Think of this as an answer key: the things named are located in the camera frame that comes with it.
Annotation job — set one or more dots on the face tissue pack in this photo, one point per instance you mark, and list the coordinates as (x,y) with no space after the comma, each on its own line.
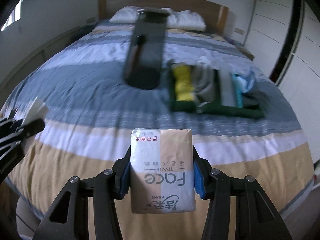
(162,172)

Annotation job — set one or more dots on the wooden nightstand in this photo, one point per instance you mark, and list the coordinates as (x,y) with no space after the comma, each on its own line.
(245,51)

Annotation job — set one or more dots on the white wardrobe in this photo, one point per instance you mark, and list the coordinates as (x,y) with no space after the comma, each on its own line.
(284,39)

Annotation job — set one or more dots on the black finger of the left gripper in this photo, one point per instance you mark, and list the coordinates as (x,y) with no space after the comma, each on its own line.
(14,136)

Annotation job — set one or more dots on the grey blue-edged cloth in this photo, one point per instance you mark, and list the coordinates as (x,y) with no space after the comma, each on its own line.
(244,90)

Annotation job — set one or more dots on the yellow towel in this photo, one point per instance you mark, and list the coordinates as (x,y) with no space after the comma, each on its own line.
(183,85)

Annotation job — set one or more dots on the wooden headboard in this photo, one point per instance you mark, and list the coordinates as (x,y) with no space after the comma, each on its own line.
(214,15)

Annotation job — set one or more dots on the white pillow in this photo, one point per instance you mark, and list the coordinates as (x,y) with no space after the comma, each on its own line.
(186,20)

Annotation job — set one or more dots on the dark green tray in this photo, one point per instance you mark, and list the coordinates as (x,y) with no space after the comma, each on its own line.
(189,106)

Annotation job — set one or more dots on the window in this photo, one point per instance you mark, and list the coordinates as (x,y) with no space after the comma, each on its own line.
(14,16)

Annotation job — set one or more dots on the wall socket plate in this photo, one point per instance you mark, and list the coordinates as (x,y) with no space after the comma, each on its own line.
(90,20)
(239,31)

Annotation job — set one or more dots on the clear plastic packet teal strip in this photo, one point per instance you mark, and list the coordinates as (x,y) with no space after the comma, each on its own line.
(230,92)

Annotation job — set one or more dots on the grey fabric pouch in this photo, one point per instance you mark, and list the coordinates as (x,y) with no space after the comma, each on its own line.
(204,91)

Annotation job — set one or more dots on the white dotted cloth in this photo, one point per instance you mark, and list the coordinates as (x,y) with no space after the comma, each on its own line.
(36,109)

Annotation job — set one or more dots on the left wall socket plate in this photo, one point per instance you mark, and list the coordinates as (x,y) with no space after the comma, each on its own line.
(90,20)

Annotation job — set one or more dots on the striped blue beige duvet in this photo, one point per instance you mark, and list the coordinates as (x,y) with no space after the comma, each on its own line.
(92,112)

